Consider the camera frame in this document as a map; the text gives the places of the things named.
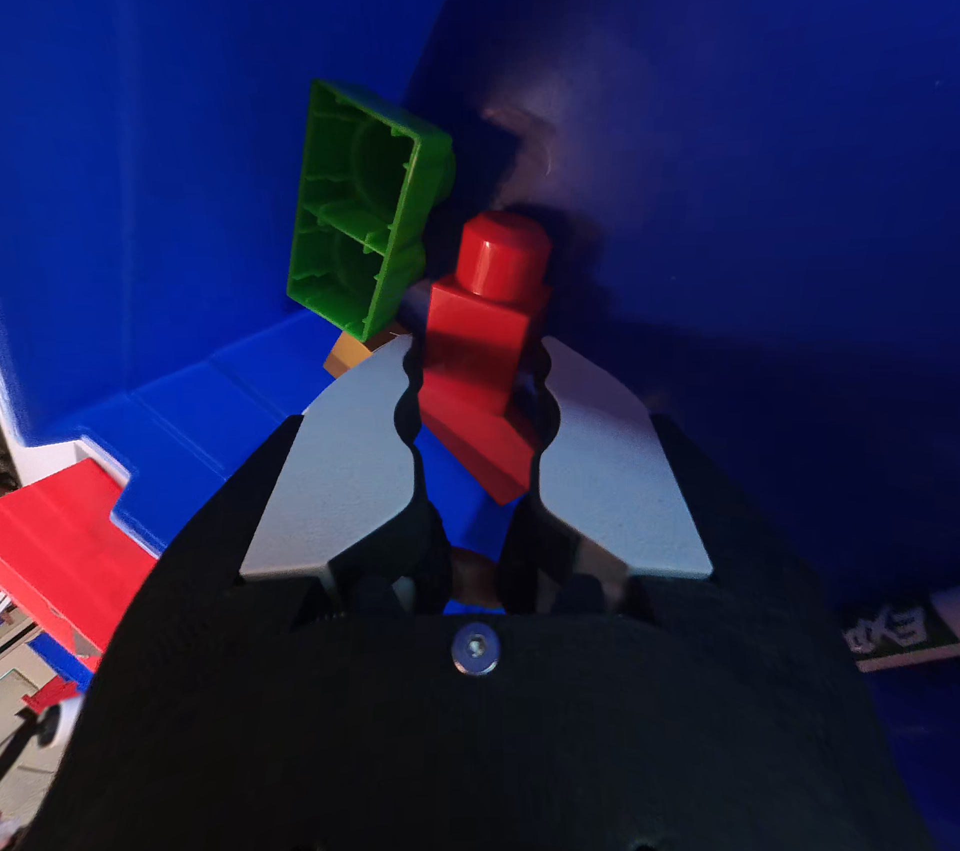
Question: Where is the person's left hand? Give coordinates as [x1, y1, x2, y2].
[448, 549, 502, 608]

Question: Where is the blue bin with tag sticker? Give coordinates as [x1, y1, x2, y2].
[0, 0, 960, 851]

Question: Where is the green and white marker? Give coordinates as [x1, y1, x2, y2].
[841, 587, 960, 674]

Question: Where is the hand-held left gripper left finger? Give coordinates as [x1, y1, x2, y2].
[238, 335, 417, 580]

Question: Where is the small tan block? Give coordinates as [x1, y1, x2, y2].
[322, 322, 411, 381]

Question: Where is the red plastic bin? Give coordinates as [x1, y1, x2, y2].
[0, 457, 160, 674]

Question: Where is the red studded toy block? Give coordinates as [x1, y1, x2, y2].
[422, 211, 555, 419]

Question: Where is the green toy block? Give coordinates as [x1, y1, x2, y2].
[286, 78, 457, 342]

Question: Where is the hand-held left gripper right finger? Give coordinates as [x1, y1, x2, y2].
[537, 335, 714, 614]

